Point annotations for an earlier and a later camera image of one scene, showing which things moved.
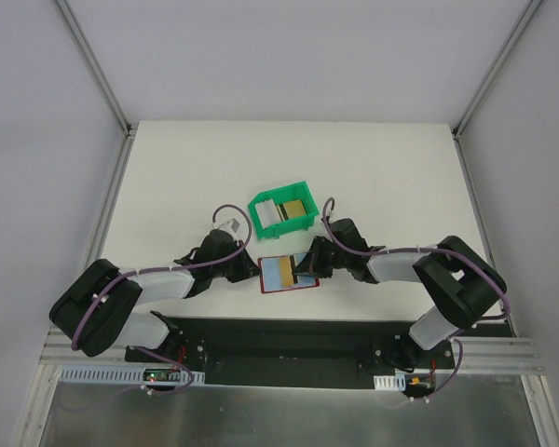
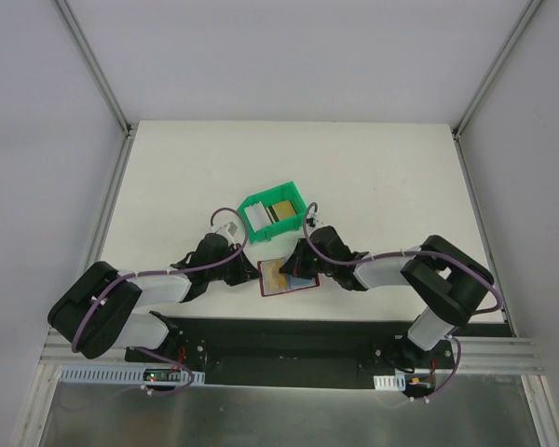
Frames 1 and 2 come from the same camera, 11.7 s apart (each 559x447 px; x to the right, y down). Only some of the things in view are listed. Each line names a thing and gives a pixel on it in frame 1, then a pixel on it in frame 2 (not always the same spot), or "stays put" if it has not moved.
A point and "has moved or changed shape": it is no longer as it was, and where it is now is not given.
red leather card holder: x=279 y=274 stays put
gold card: x=294 y=209 → x=274 y=281
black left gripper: x=238 y=266 stays put
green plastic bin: x=299 y=191 has moved or changed shape
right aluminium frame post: x=495 y=67 stays put
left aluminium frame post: x=128 y=128 stays put
